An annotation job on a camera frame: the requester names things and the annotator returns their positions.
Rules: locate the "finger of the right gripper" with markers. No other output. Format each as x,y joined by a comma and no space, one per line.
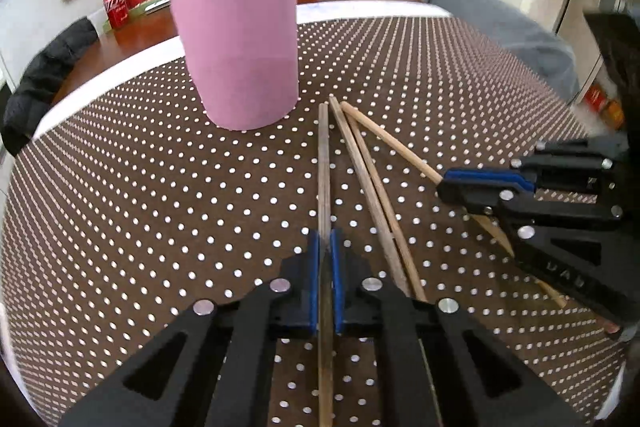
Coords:
485,177
476,197

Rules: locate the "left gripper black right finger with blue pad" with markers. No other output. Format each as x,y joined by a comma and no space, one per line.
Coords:
437,365

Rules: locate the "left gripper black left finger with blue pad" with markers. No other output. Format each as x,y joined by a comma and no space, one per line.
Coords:
212,365

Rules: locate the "person's hand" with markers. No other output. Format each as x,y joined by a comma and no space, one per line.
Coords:
617,332

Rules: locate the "grey cloth on chair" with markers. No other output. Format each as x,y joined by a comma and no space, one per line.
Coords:
546,54

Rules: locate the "brown polka dot tablecloth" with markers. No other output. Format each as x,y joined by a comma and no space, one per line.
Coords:
124,214

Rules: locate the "pink cylindrical utensil cup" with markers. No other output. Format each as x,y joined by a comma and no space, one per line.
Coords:
242,58

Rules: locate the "black jacket on chair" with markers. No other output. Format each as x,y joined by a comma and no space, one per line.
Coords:
41,81

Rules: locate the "green tray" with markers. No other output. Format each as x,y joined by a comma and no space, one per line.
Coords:
146,8

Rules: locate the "red cola can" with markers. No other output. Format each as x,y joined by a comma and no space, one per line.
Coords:
117,12

